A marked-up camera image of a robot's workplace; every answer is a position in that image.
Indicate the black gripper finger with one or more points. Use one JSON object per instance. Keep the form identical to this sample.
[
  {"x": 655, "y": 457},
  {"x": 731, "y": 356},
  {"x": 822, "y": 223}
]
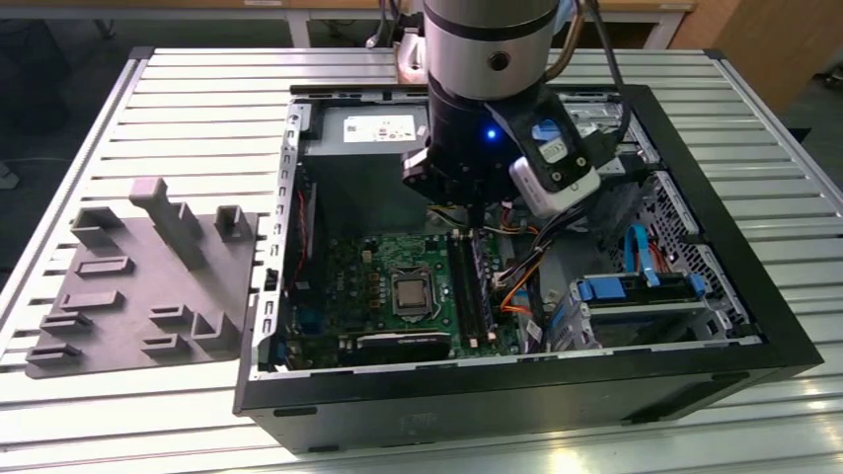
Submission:
[
  {"x": 495, "y": 201},
  {"x": 422, "y": 173}
]

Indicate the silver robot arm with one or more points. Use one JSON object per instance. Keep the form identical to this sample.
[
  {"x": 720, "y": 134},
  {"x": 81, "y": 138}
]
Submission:
[{"x": 474, "y": 49}]

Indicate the grey power supply unit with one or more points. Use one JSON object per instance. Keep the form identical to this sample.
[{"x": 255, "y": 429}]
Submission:
[{"x": 343, "y": 187}]

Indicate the blue plastic drive latch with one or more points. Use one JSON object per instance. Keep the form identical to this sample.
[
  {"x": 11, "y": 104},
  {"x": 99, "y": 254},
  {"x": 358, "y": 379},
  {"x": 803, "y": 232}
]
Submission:
[{"x": 543, "y": 132}]

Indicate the metal drive cage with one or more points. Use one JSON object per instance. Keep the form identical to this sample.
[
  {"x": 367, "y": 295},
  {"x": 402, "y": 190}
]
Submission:
[{"x": 608, "y": 178}]

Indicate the green motherboard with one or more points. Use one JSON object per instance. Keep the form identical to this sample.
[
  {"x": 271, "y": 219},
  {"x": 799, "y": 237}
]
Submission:
[{"x": 355, "y": 257}]

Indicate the silver CPU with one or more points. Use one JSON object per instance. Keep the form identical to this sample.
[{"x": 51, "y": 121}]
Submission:
[{"x": 411, "y": 295}]

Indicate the hard disk in blue carrier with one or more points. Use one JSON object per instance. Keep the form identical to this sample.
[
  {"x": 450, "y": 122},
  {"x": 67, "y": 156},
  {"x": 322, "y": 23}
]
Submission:
[{"x": 608, "y": 289}]

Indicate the grey metal disk bay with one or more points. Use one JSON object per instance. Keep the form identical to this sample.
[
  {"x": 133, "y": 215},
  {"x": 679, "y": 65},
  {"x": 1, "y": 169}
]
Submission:
[{"x": 648, "y": 307}]

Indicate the black graphics card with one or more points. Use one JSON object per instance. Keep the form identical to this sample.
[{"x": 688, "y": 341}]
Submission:
[{"x": 402, "y": 348}]

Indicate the black PC case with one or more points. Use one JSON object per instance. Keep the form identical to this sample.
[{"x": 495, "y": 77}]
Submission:
[{"x": 460, "y": 410}]

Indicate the grey parts rack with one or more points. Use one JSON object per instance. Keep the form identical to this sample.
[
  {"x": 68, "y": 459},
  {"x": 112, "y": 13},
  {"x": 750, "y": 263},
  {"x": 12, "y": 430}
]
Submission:
[{"x": 151, "y": 276}]

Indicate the brown wooden cabinet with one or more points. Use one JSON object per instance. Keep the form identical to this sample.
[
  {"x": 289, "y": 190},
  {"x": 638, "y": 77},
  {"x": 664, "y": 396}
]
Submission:
[{"x": 770, "y": 44}]

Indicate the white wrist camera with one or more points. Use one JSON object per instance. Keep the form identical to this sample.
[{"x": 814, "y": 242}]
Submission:
[{"x": 554, "y": 200}]

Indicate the white desk frame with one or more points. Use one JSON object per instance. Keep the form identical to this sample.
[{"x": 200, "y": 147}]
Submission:
[{"x": 670, "y": 29}]

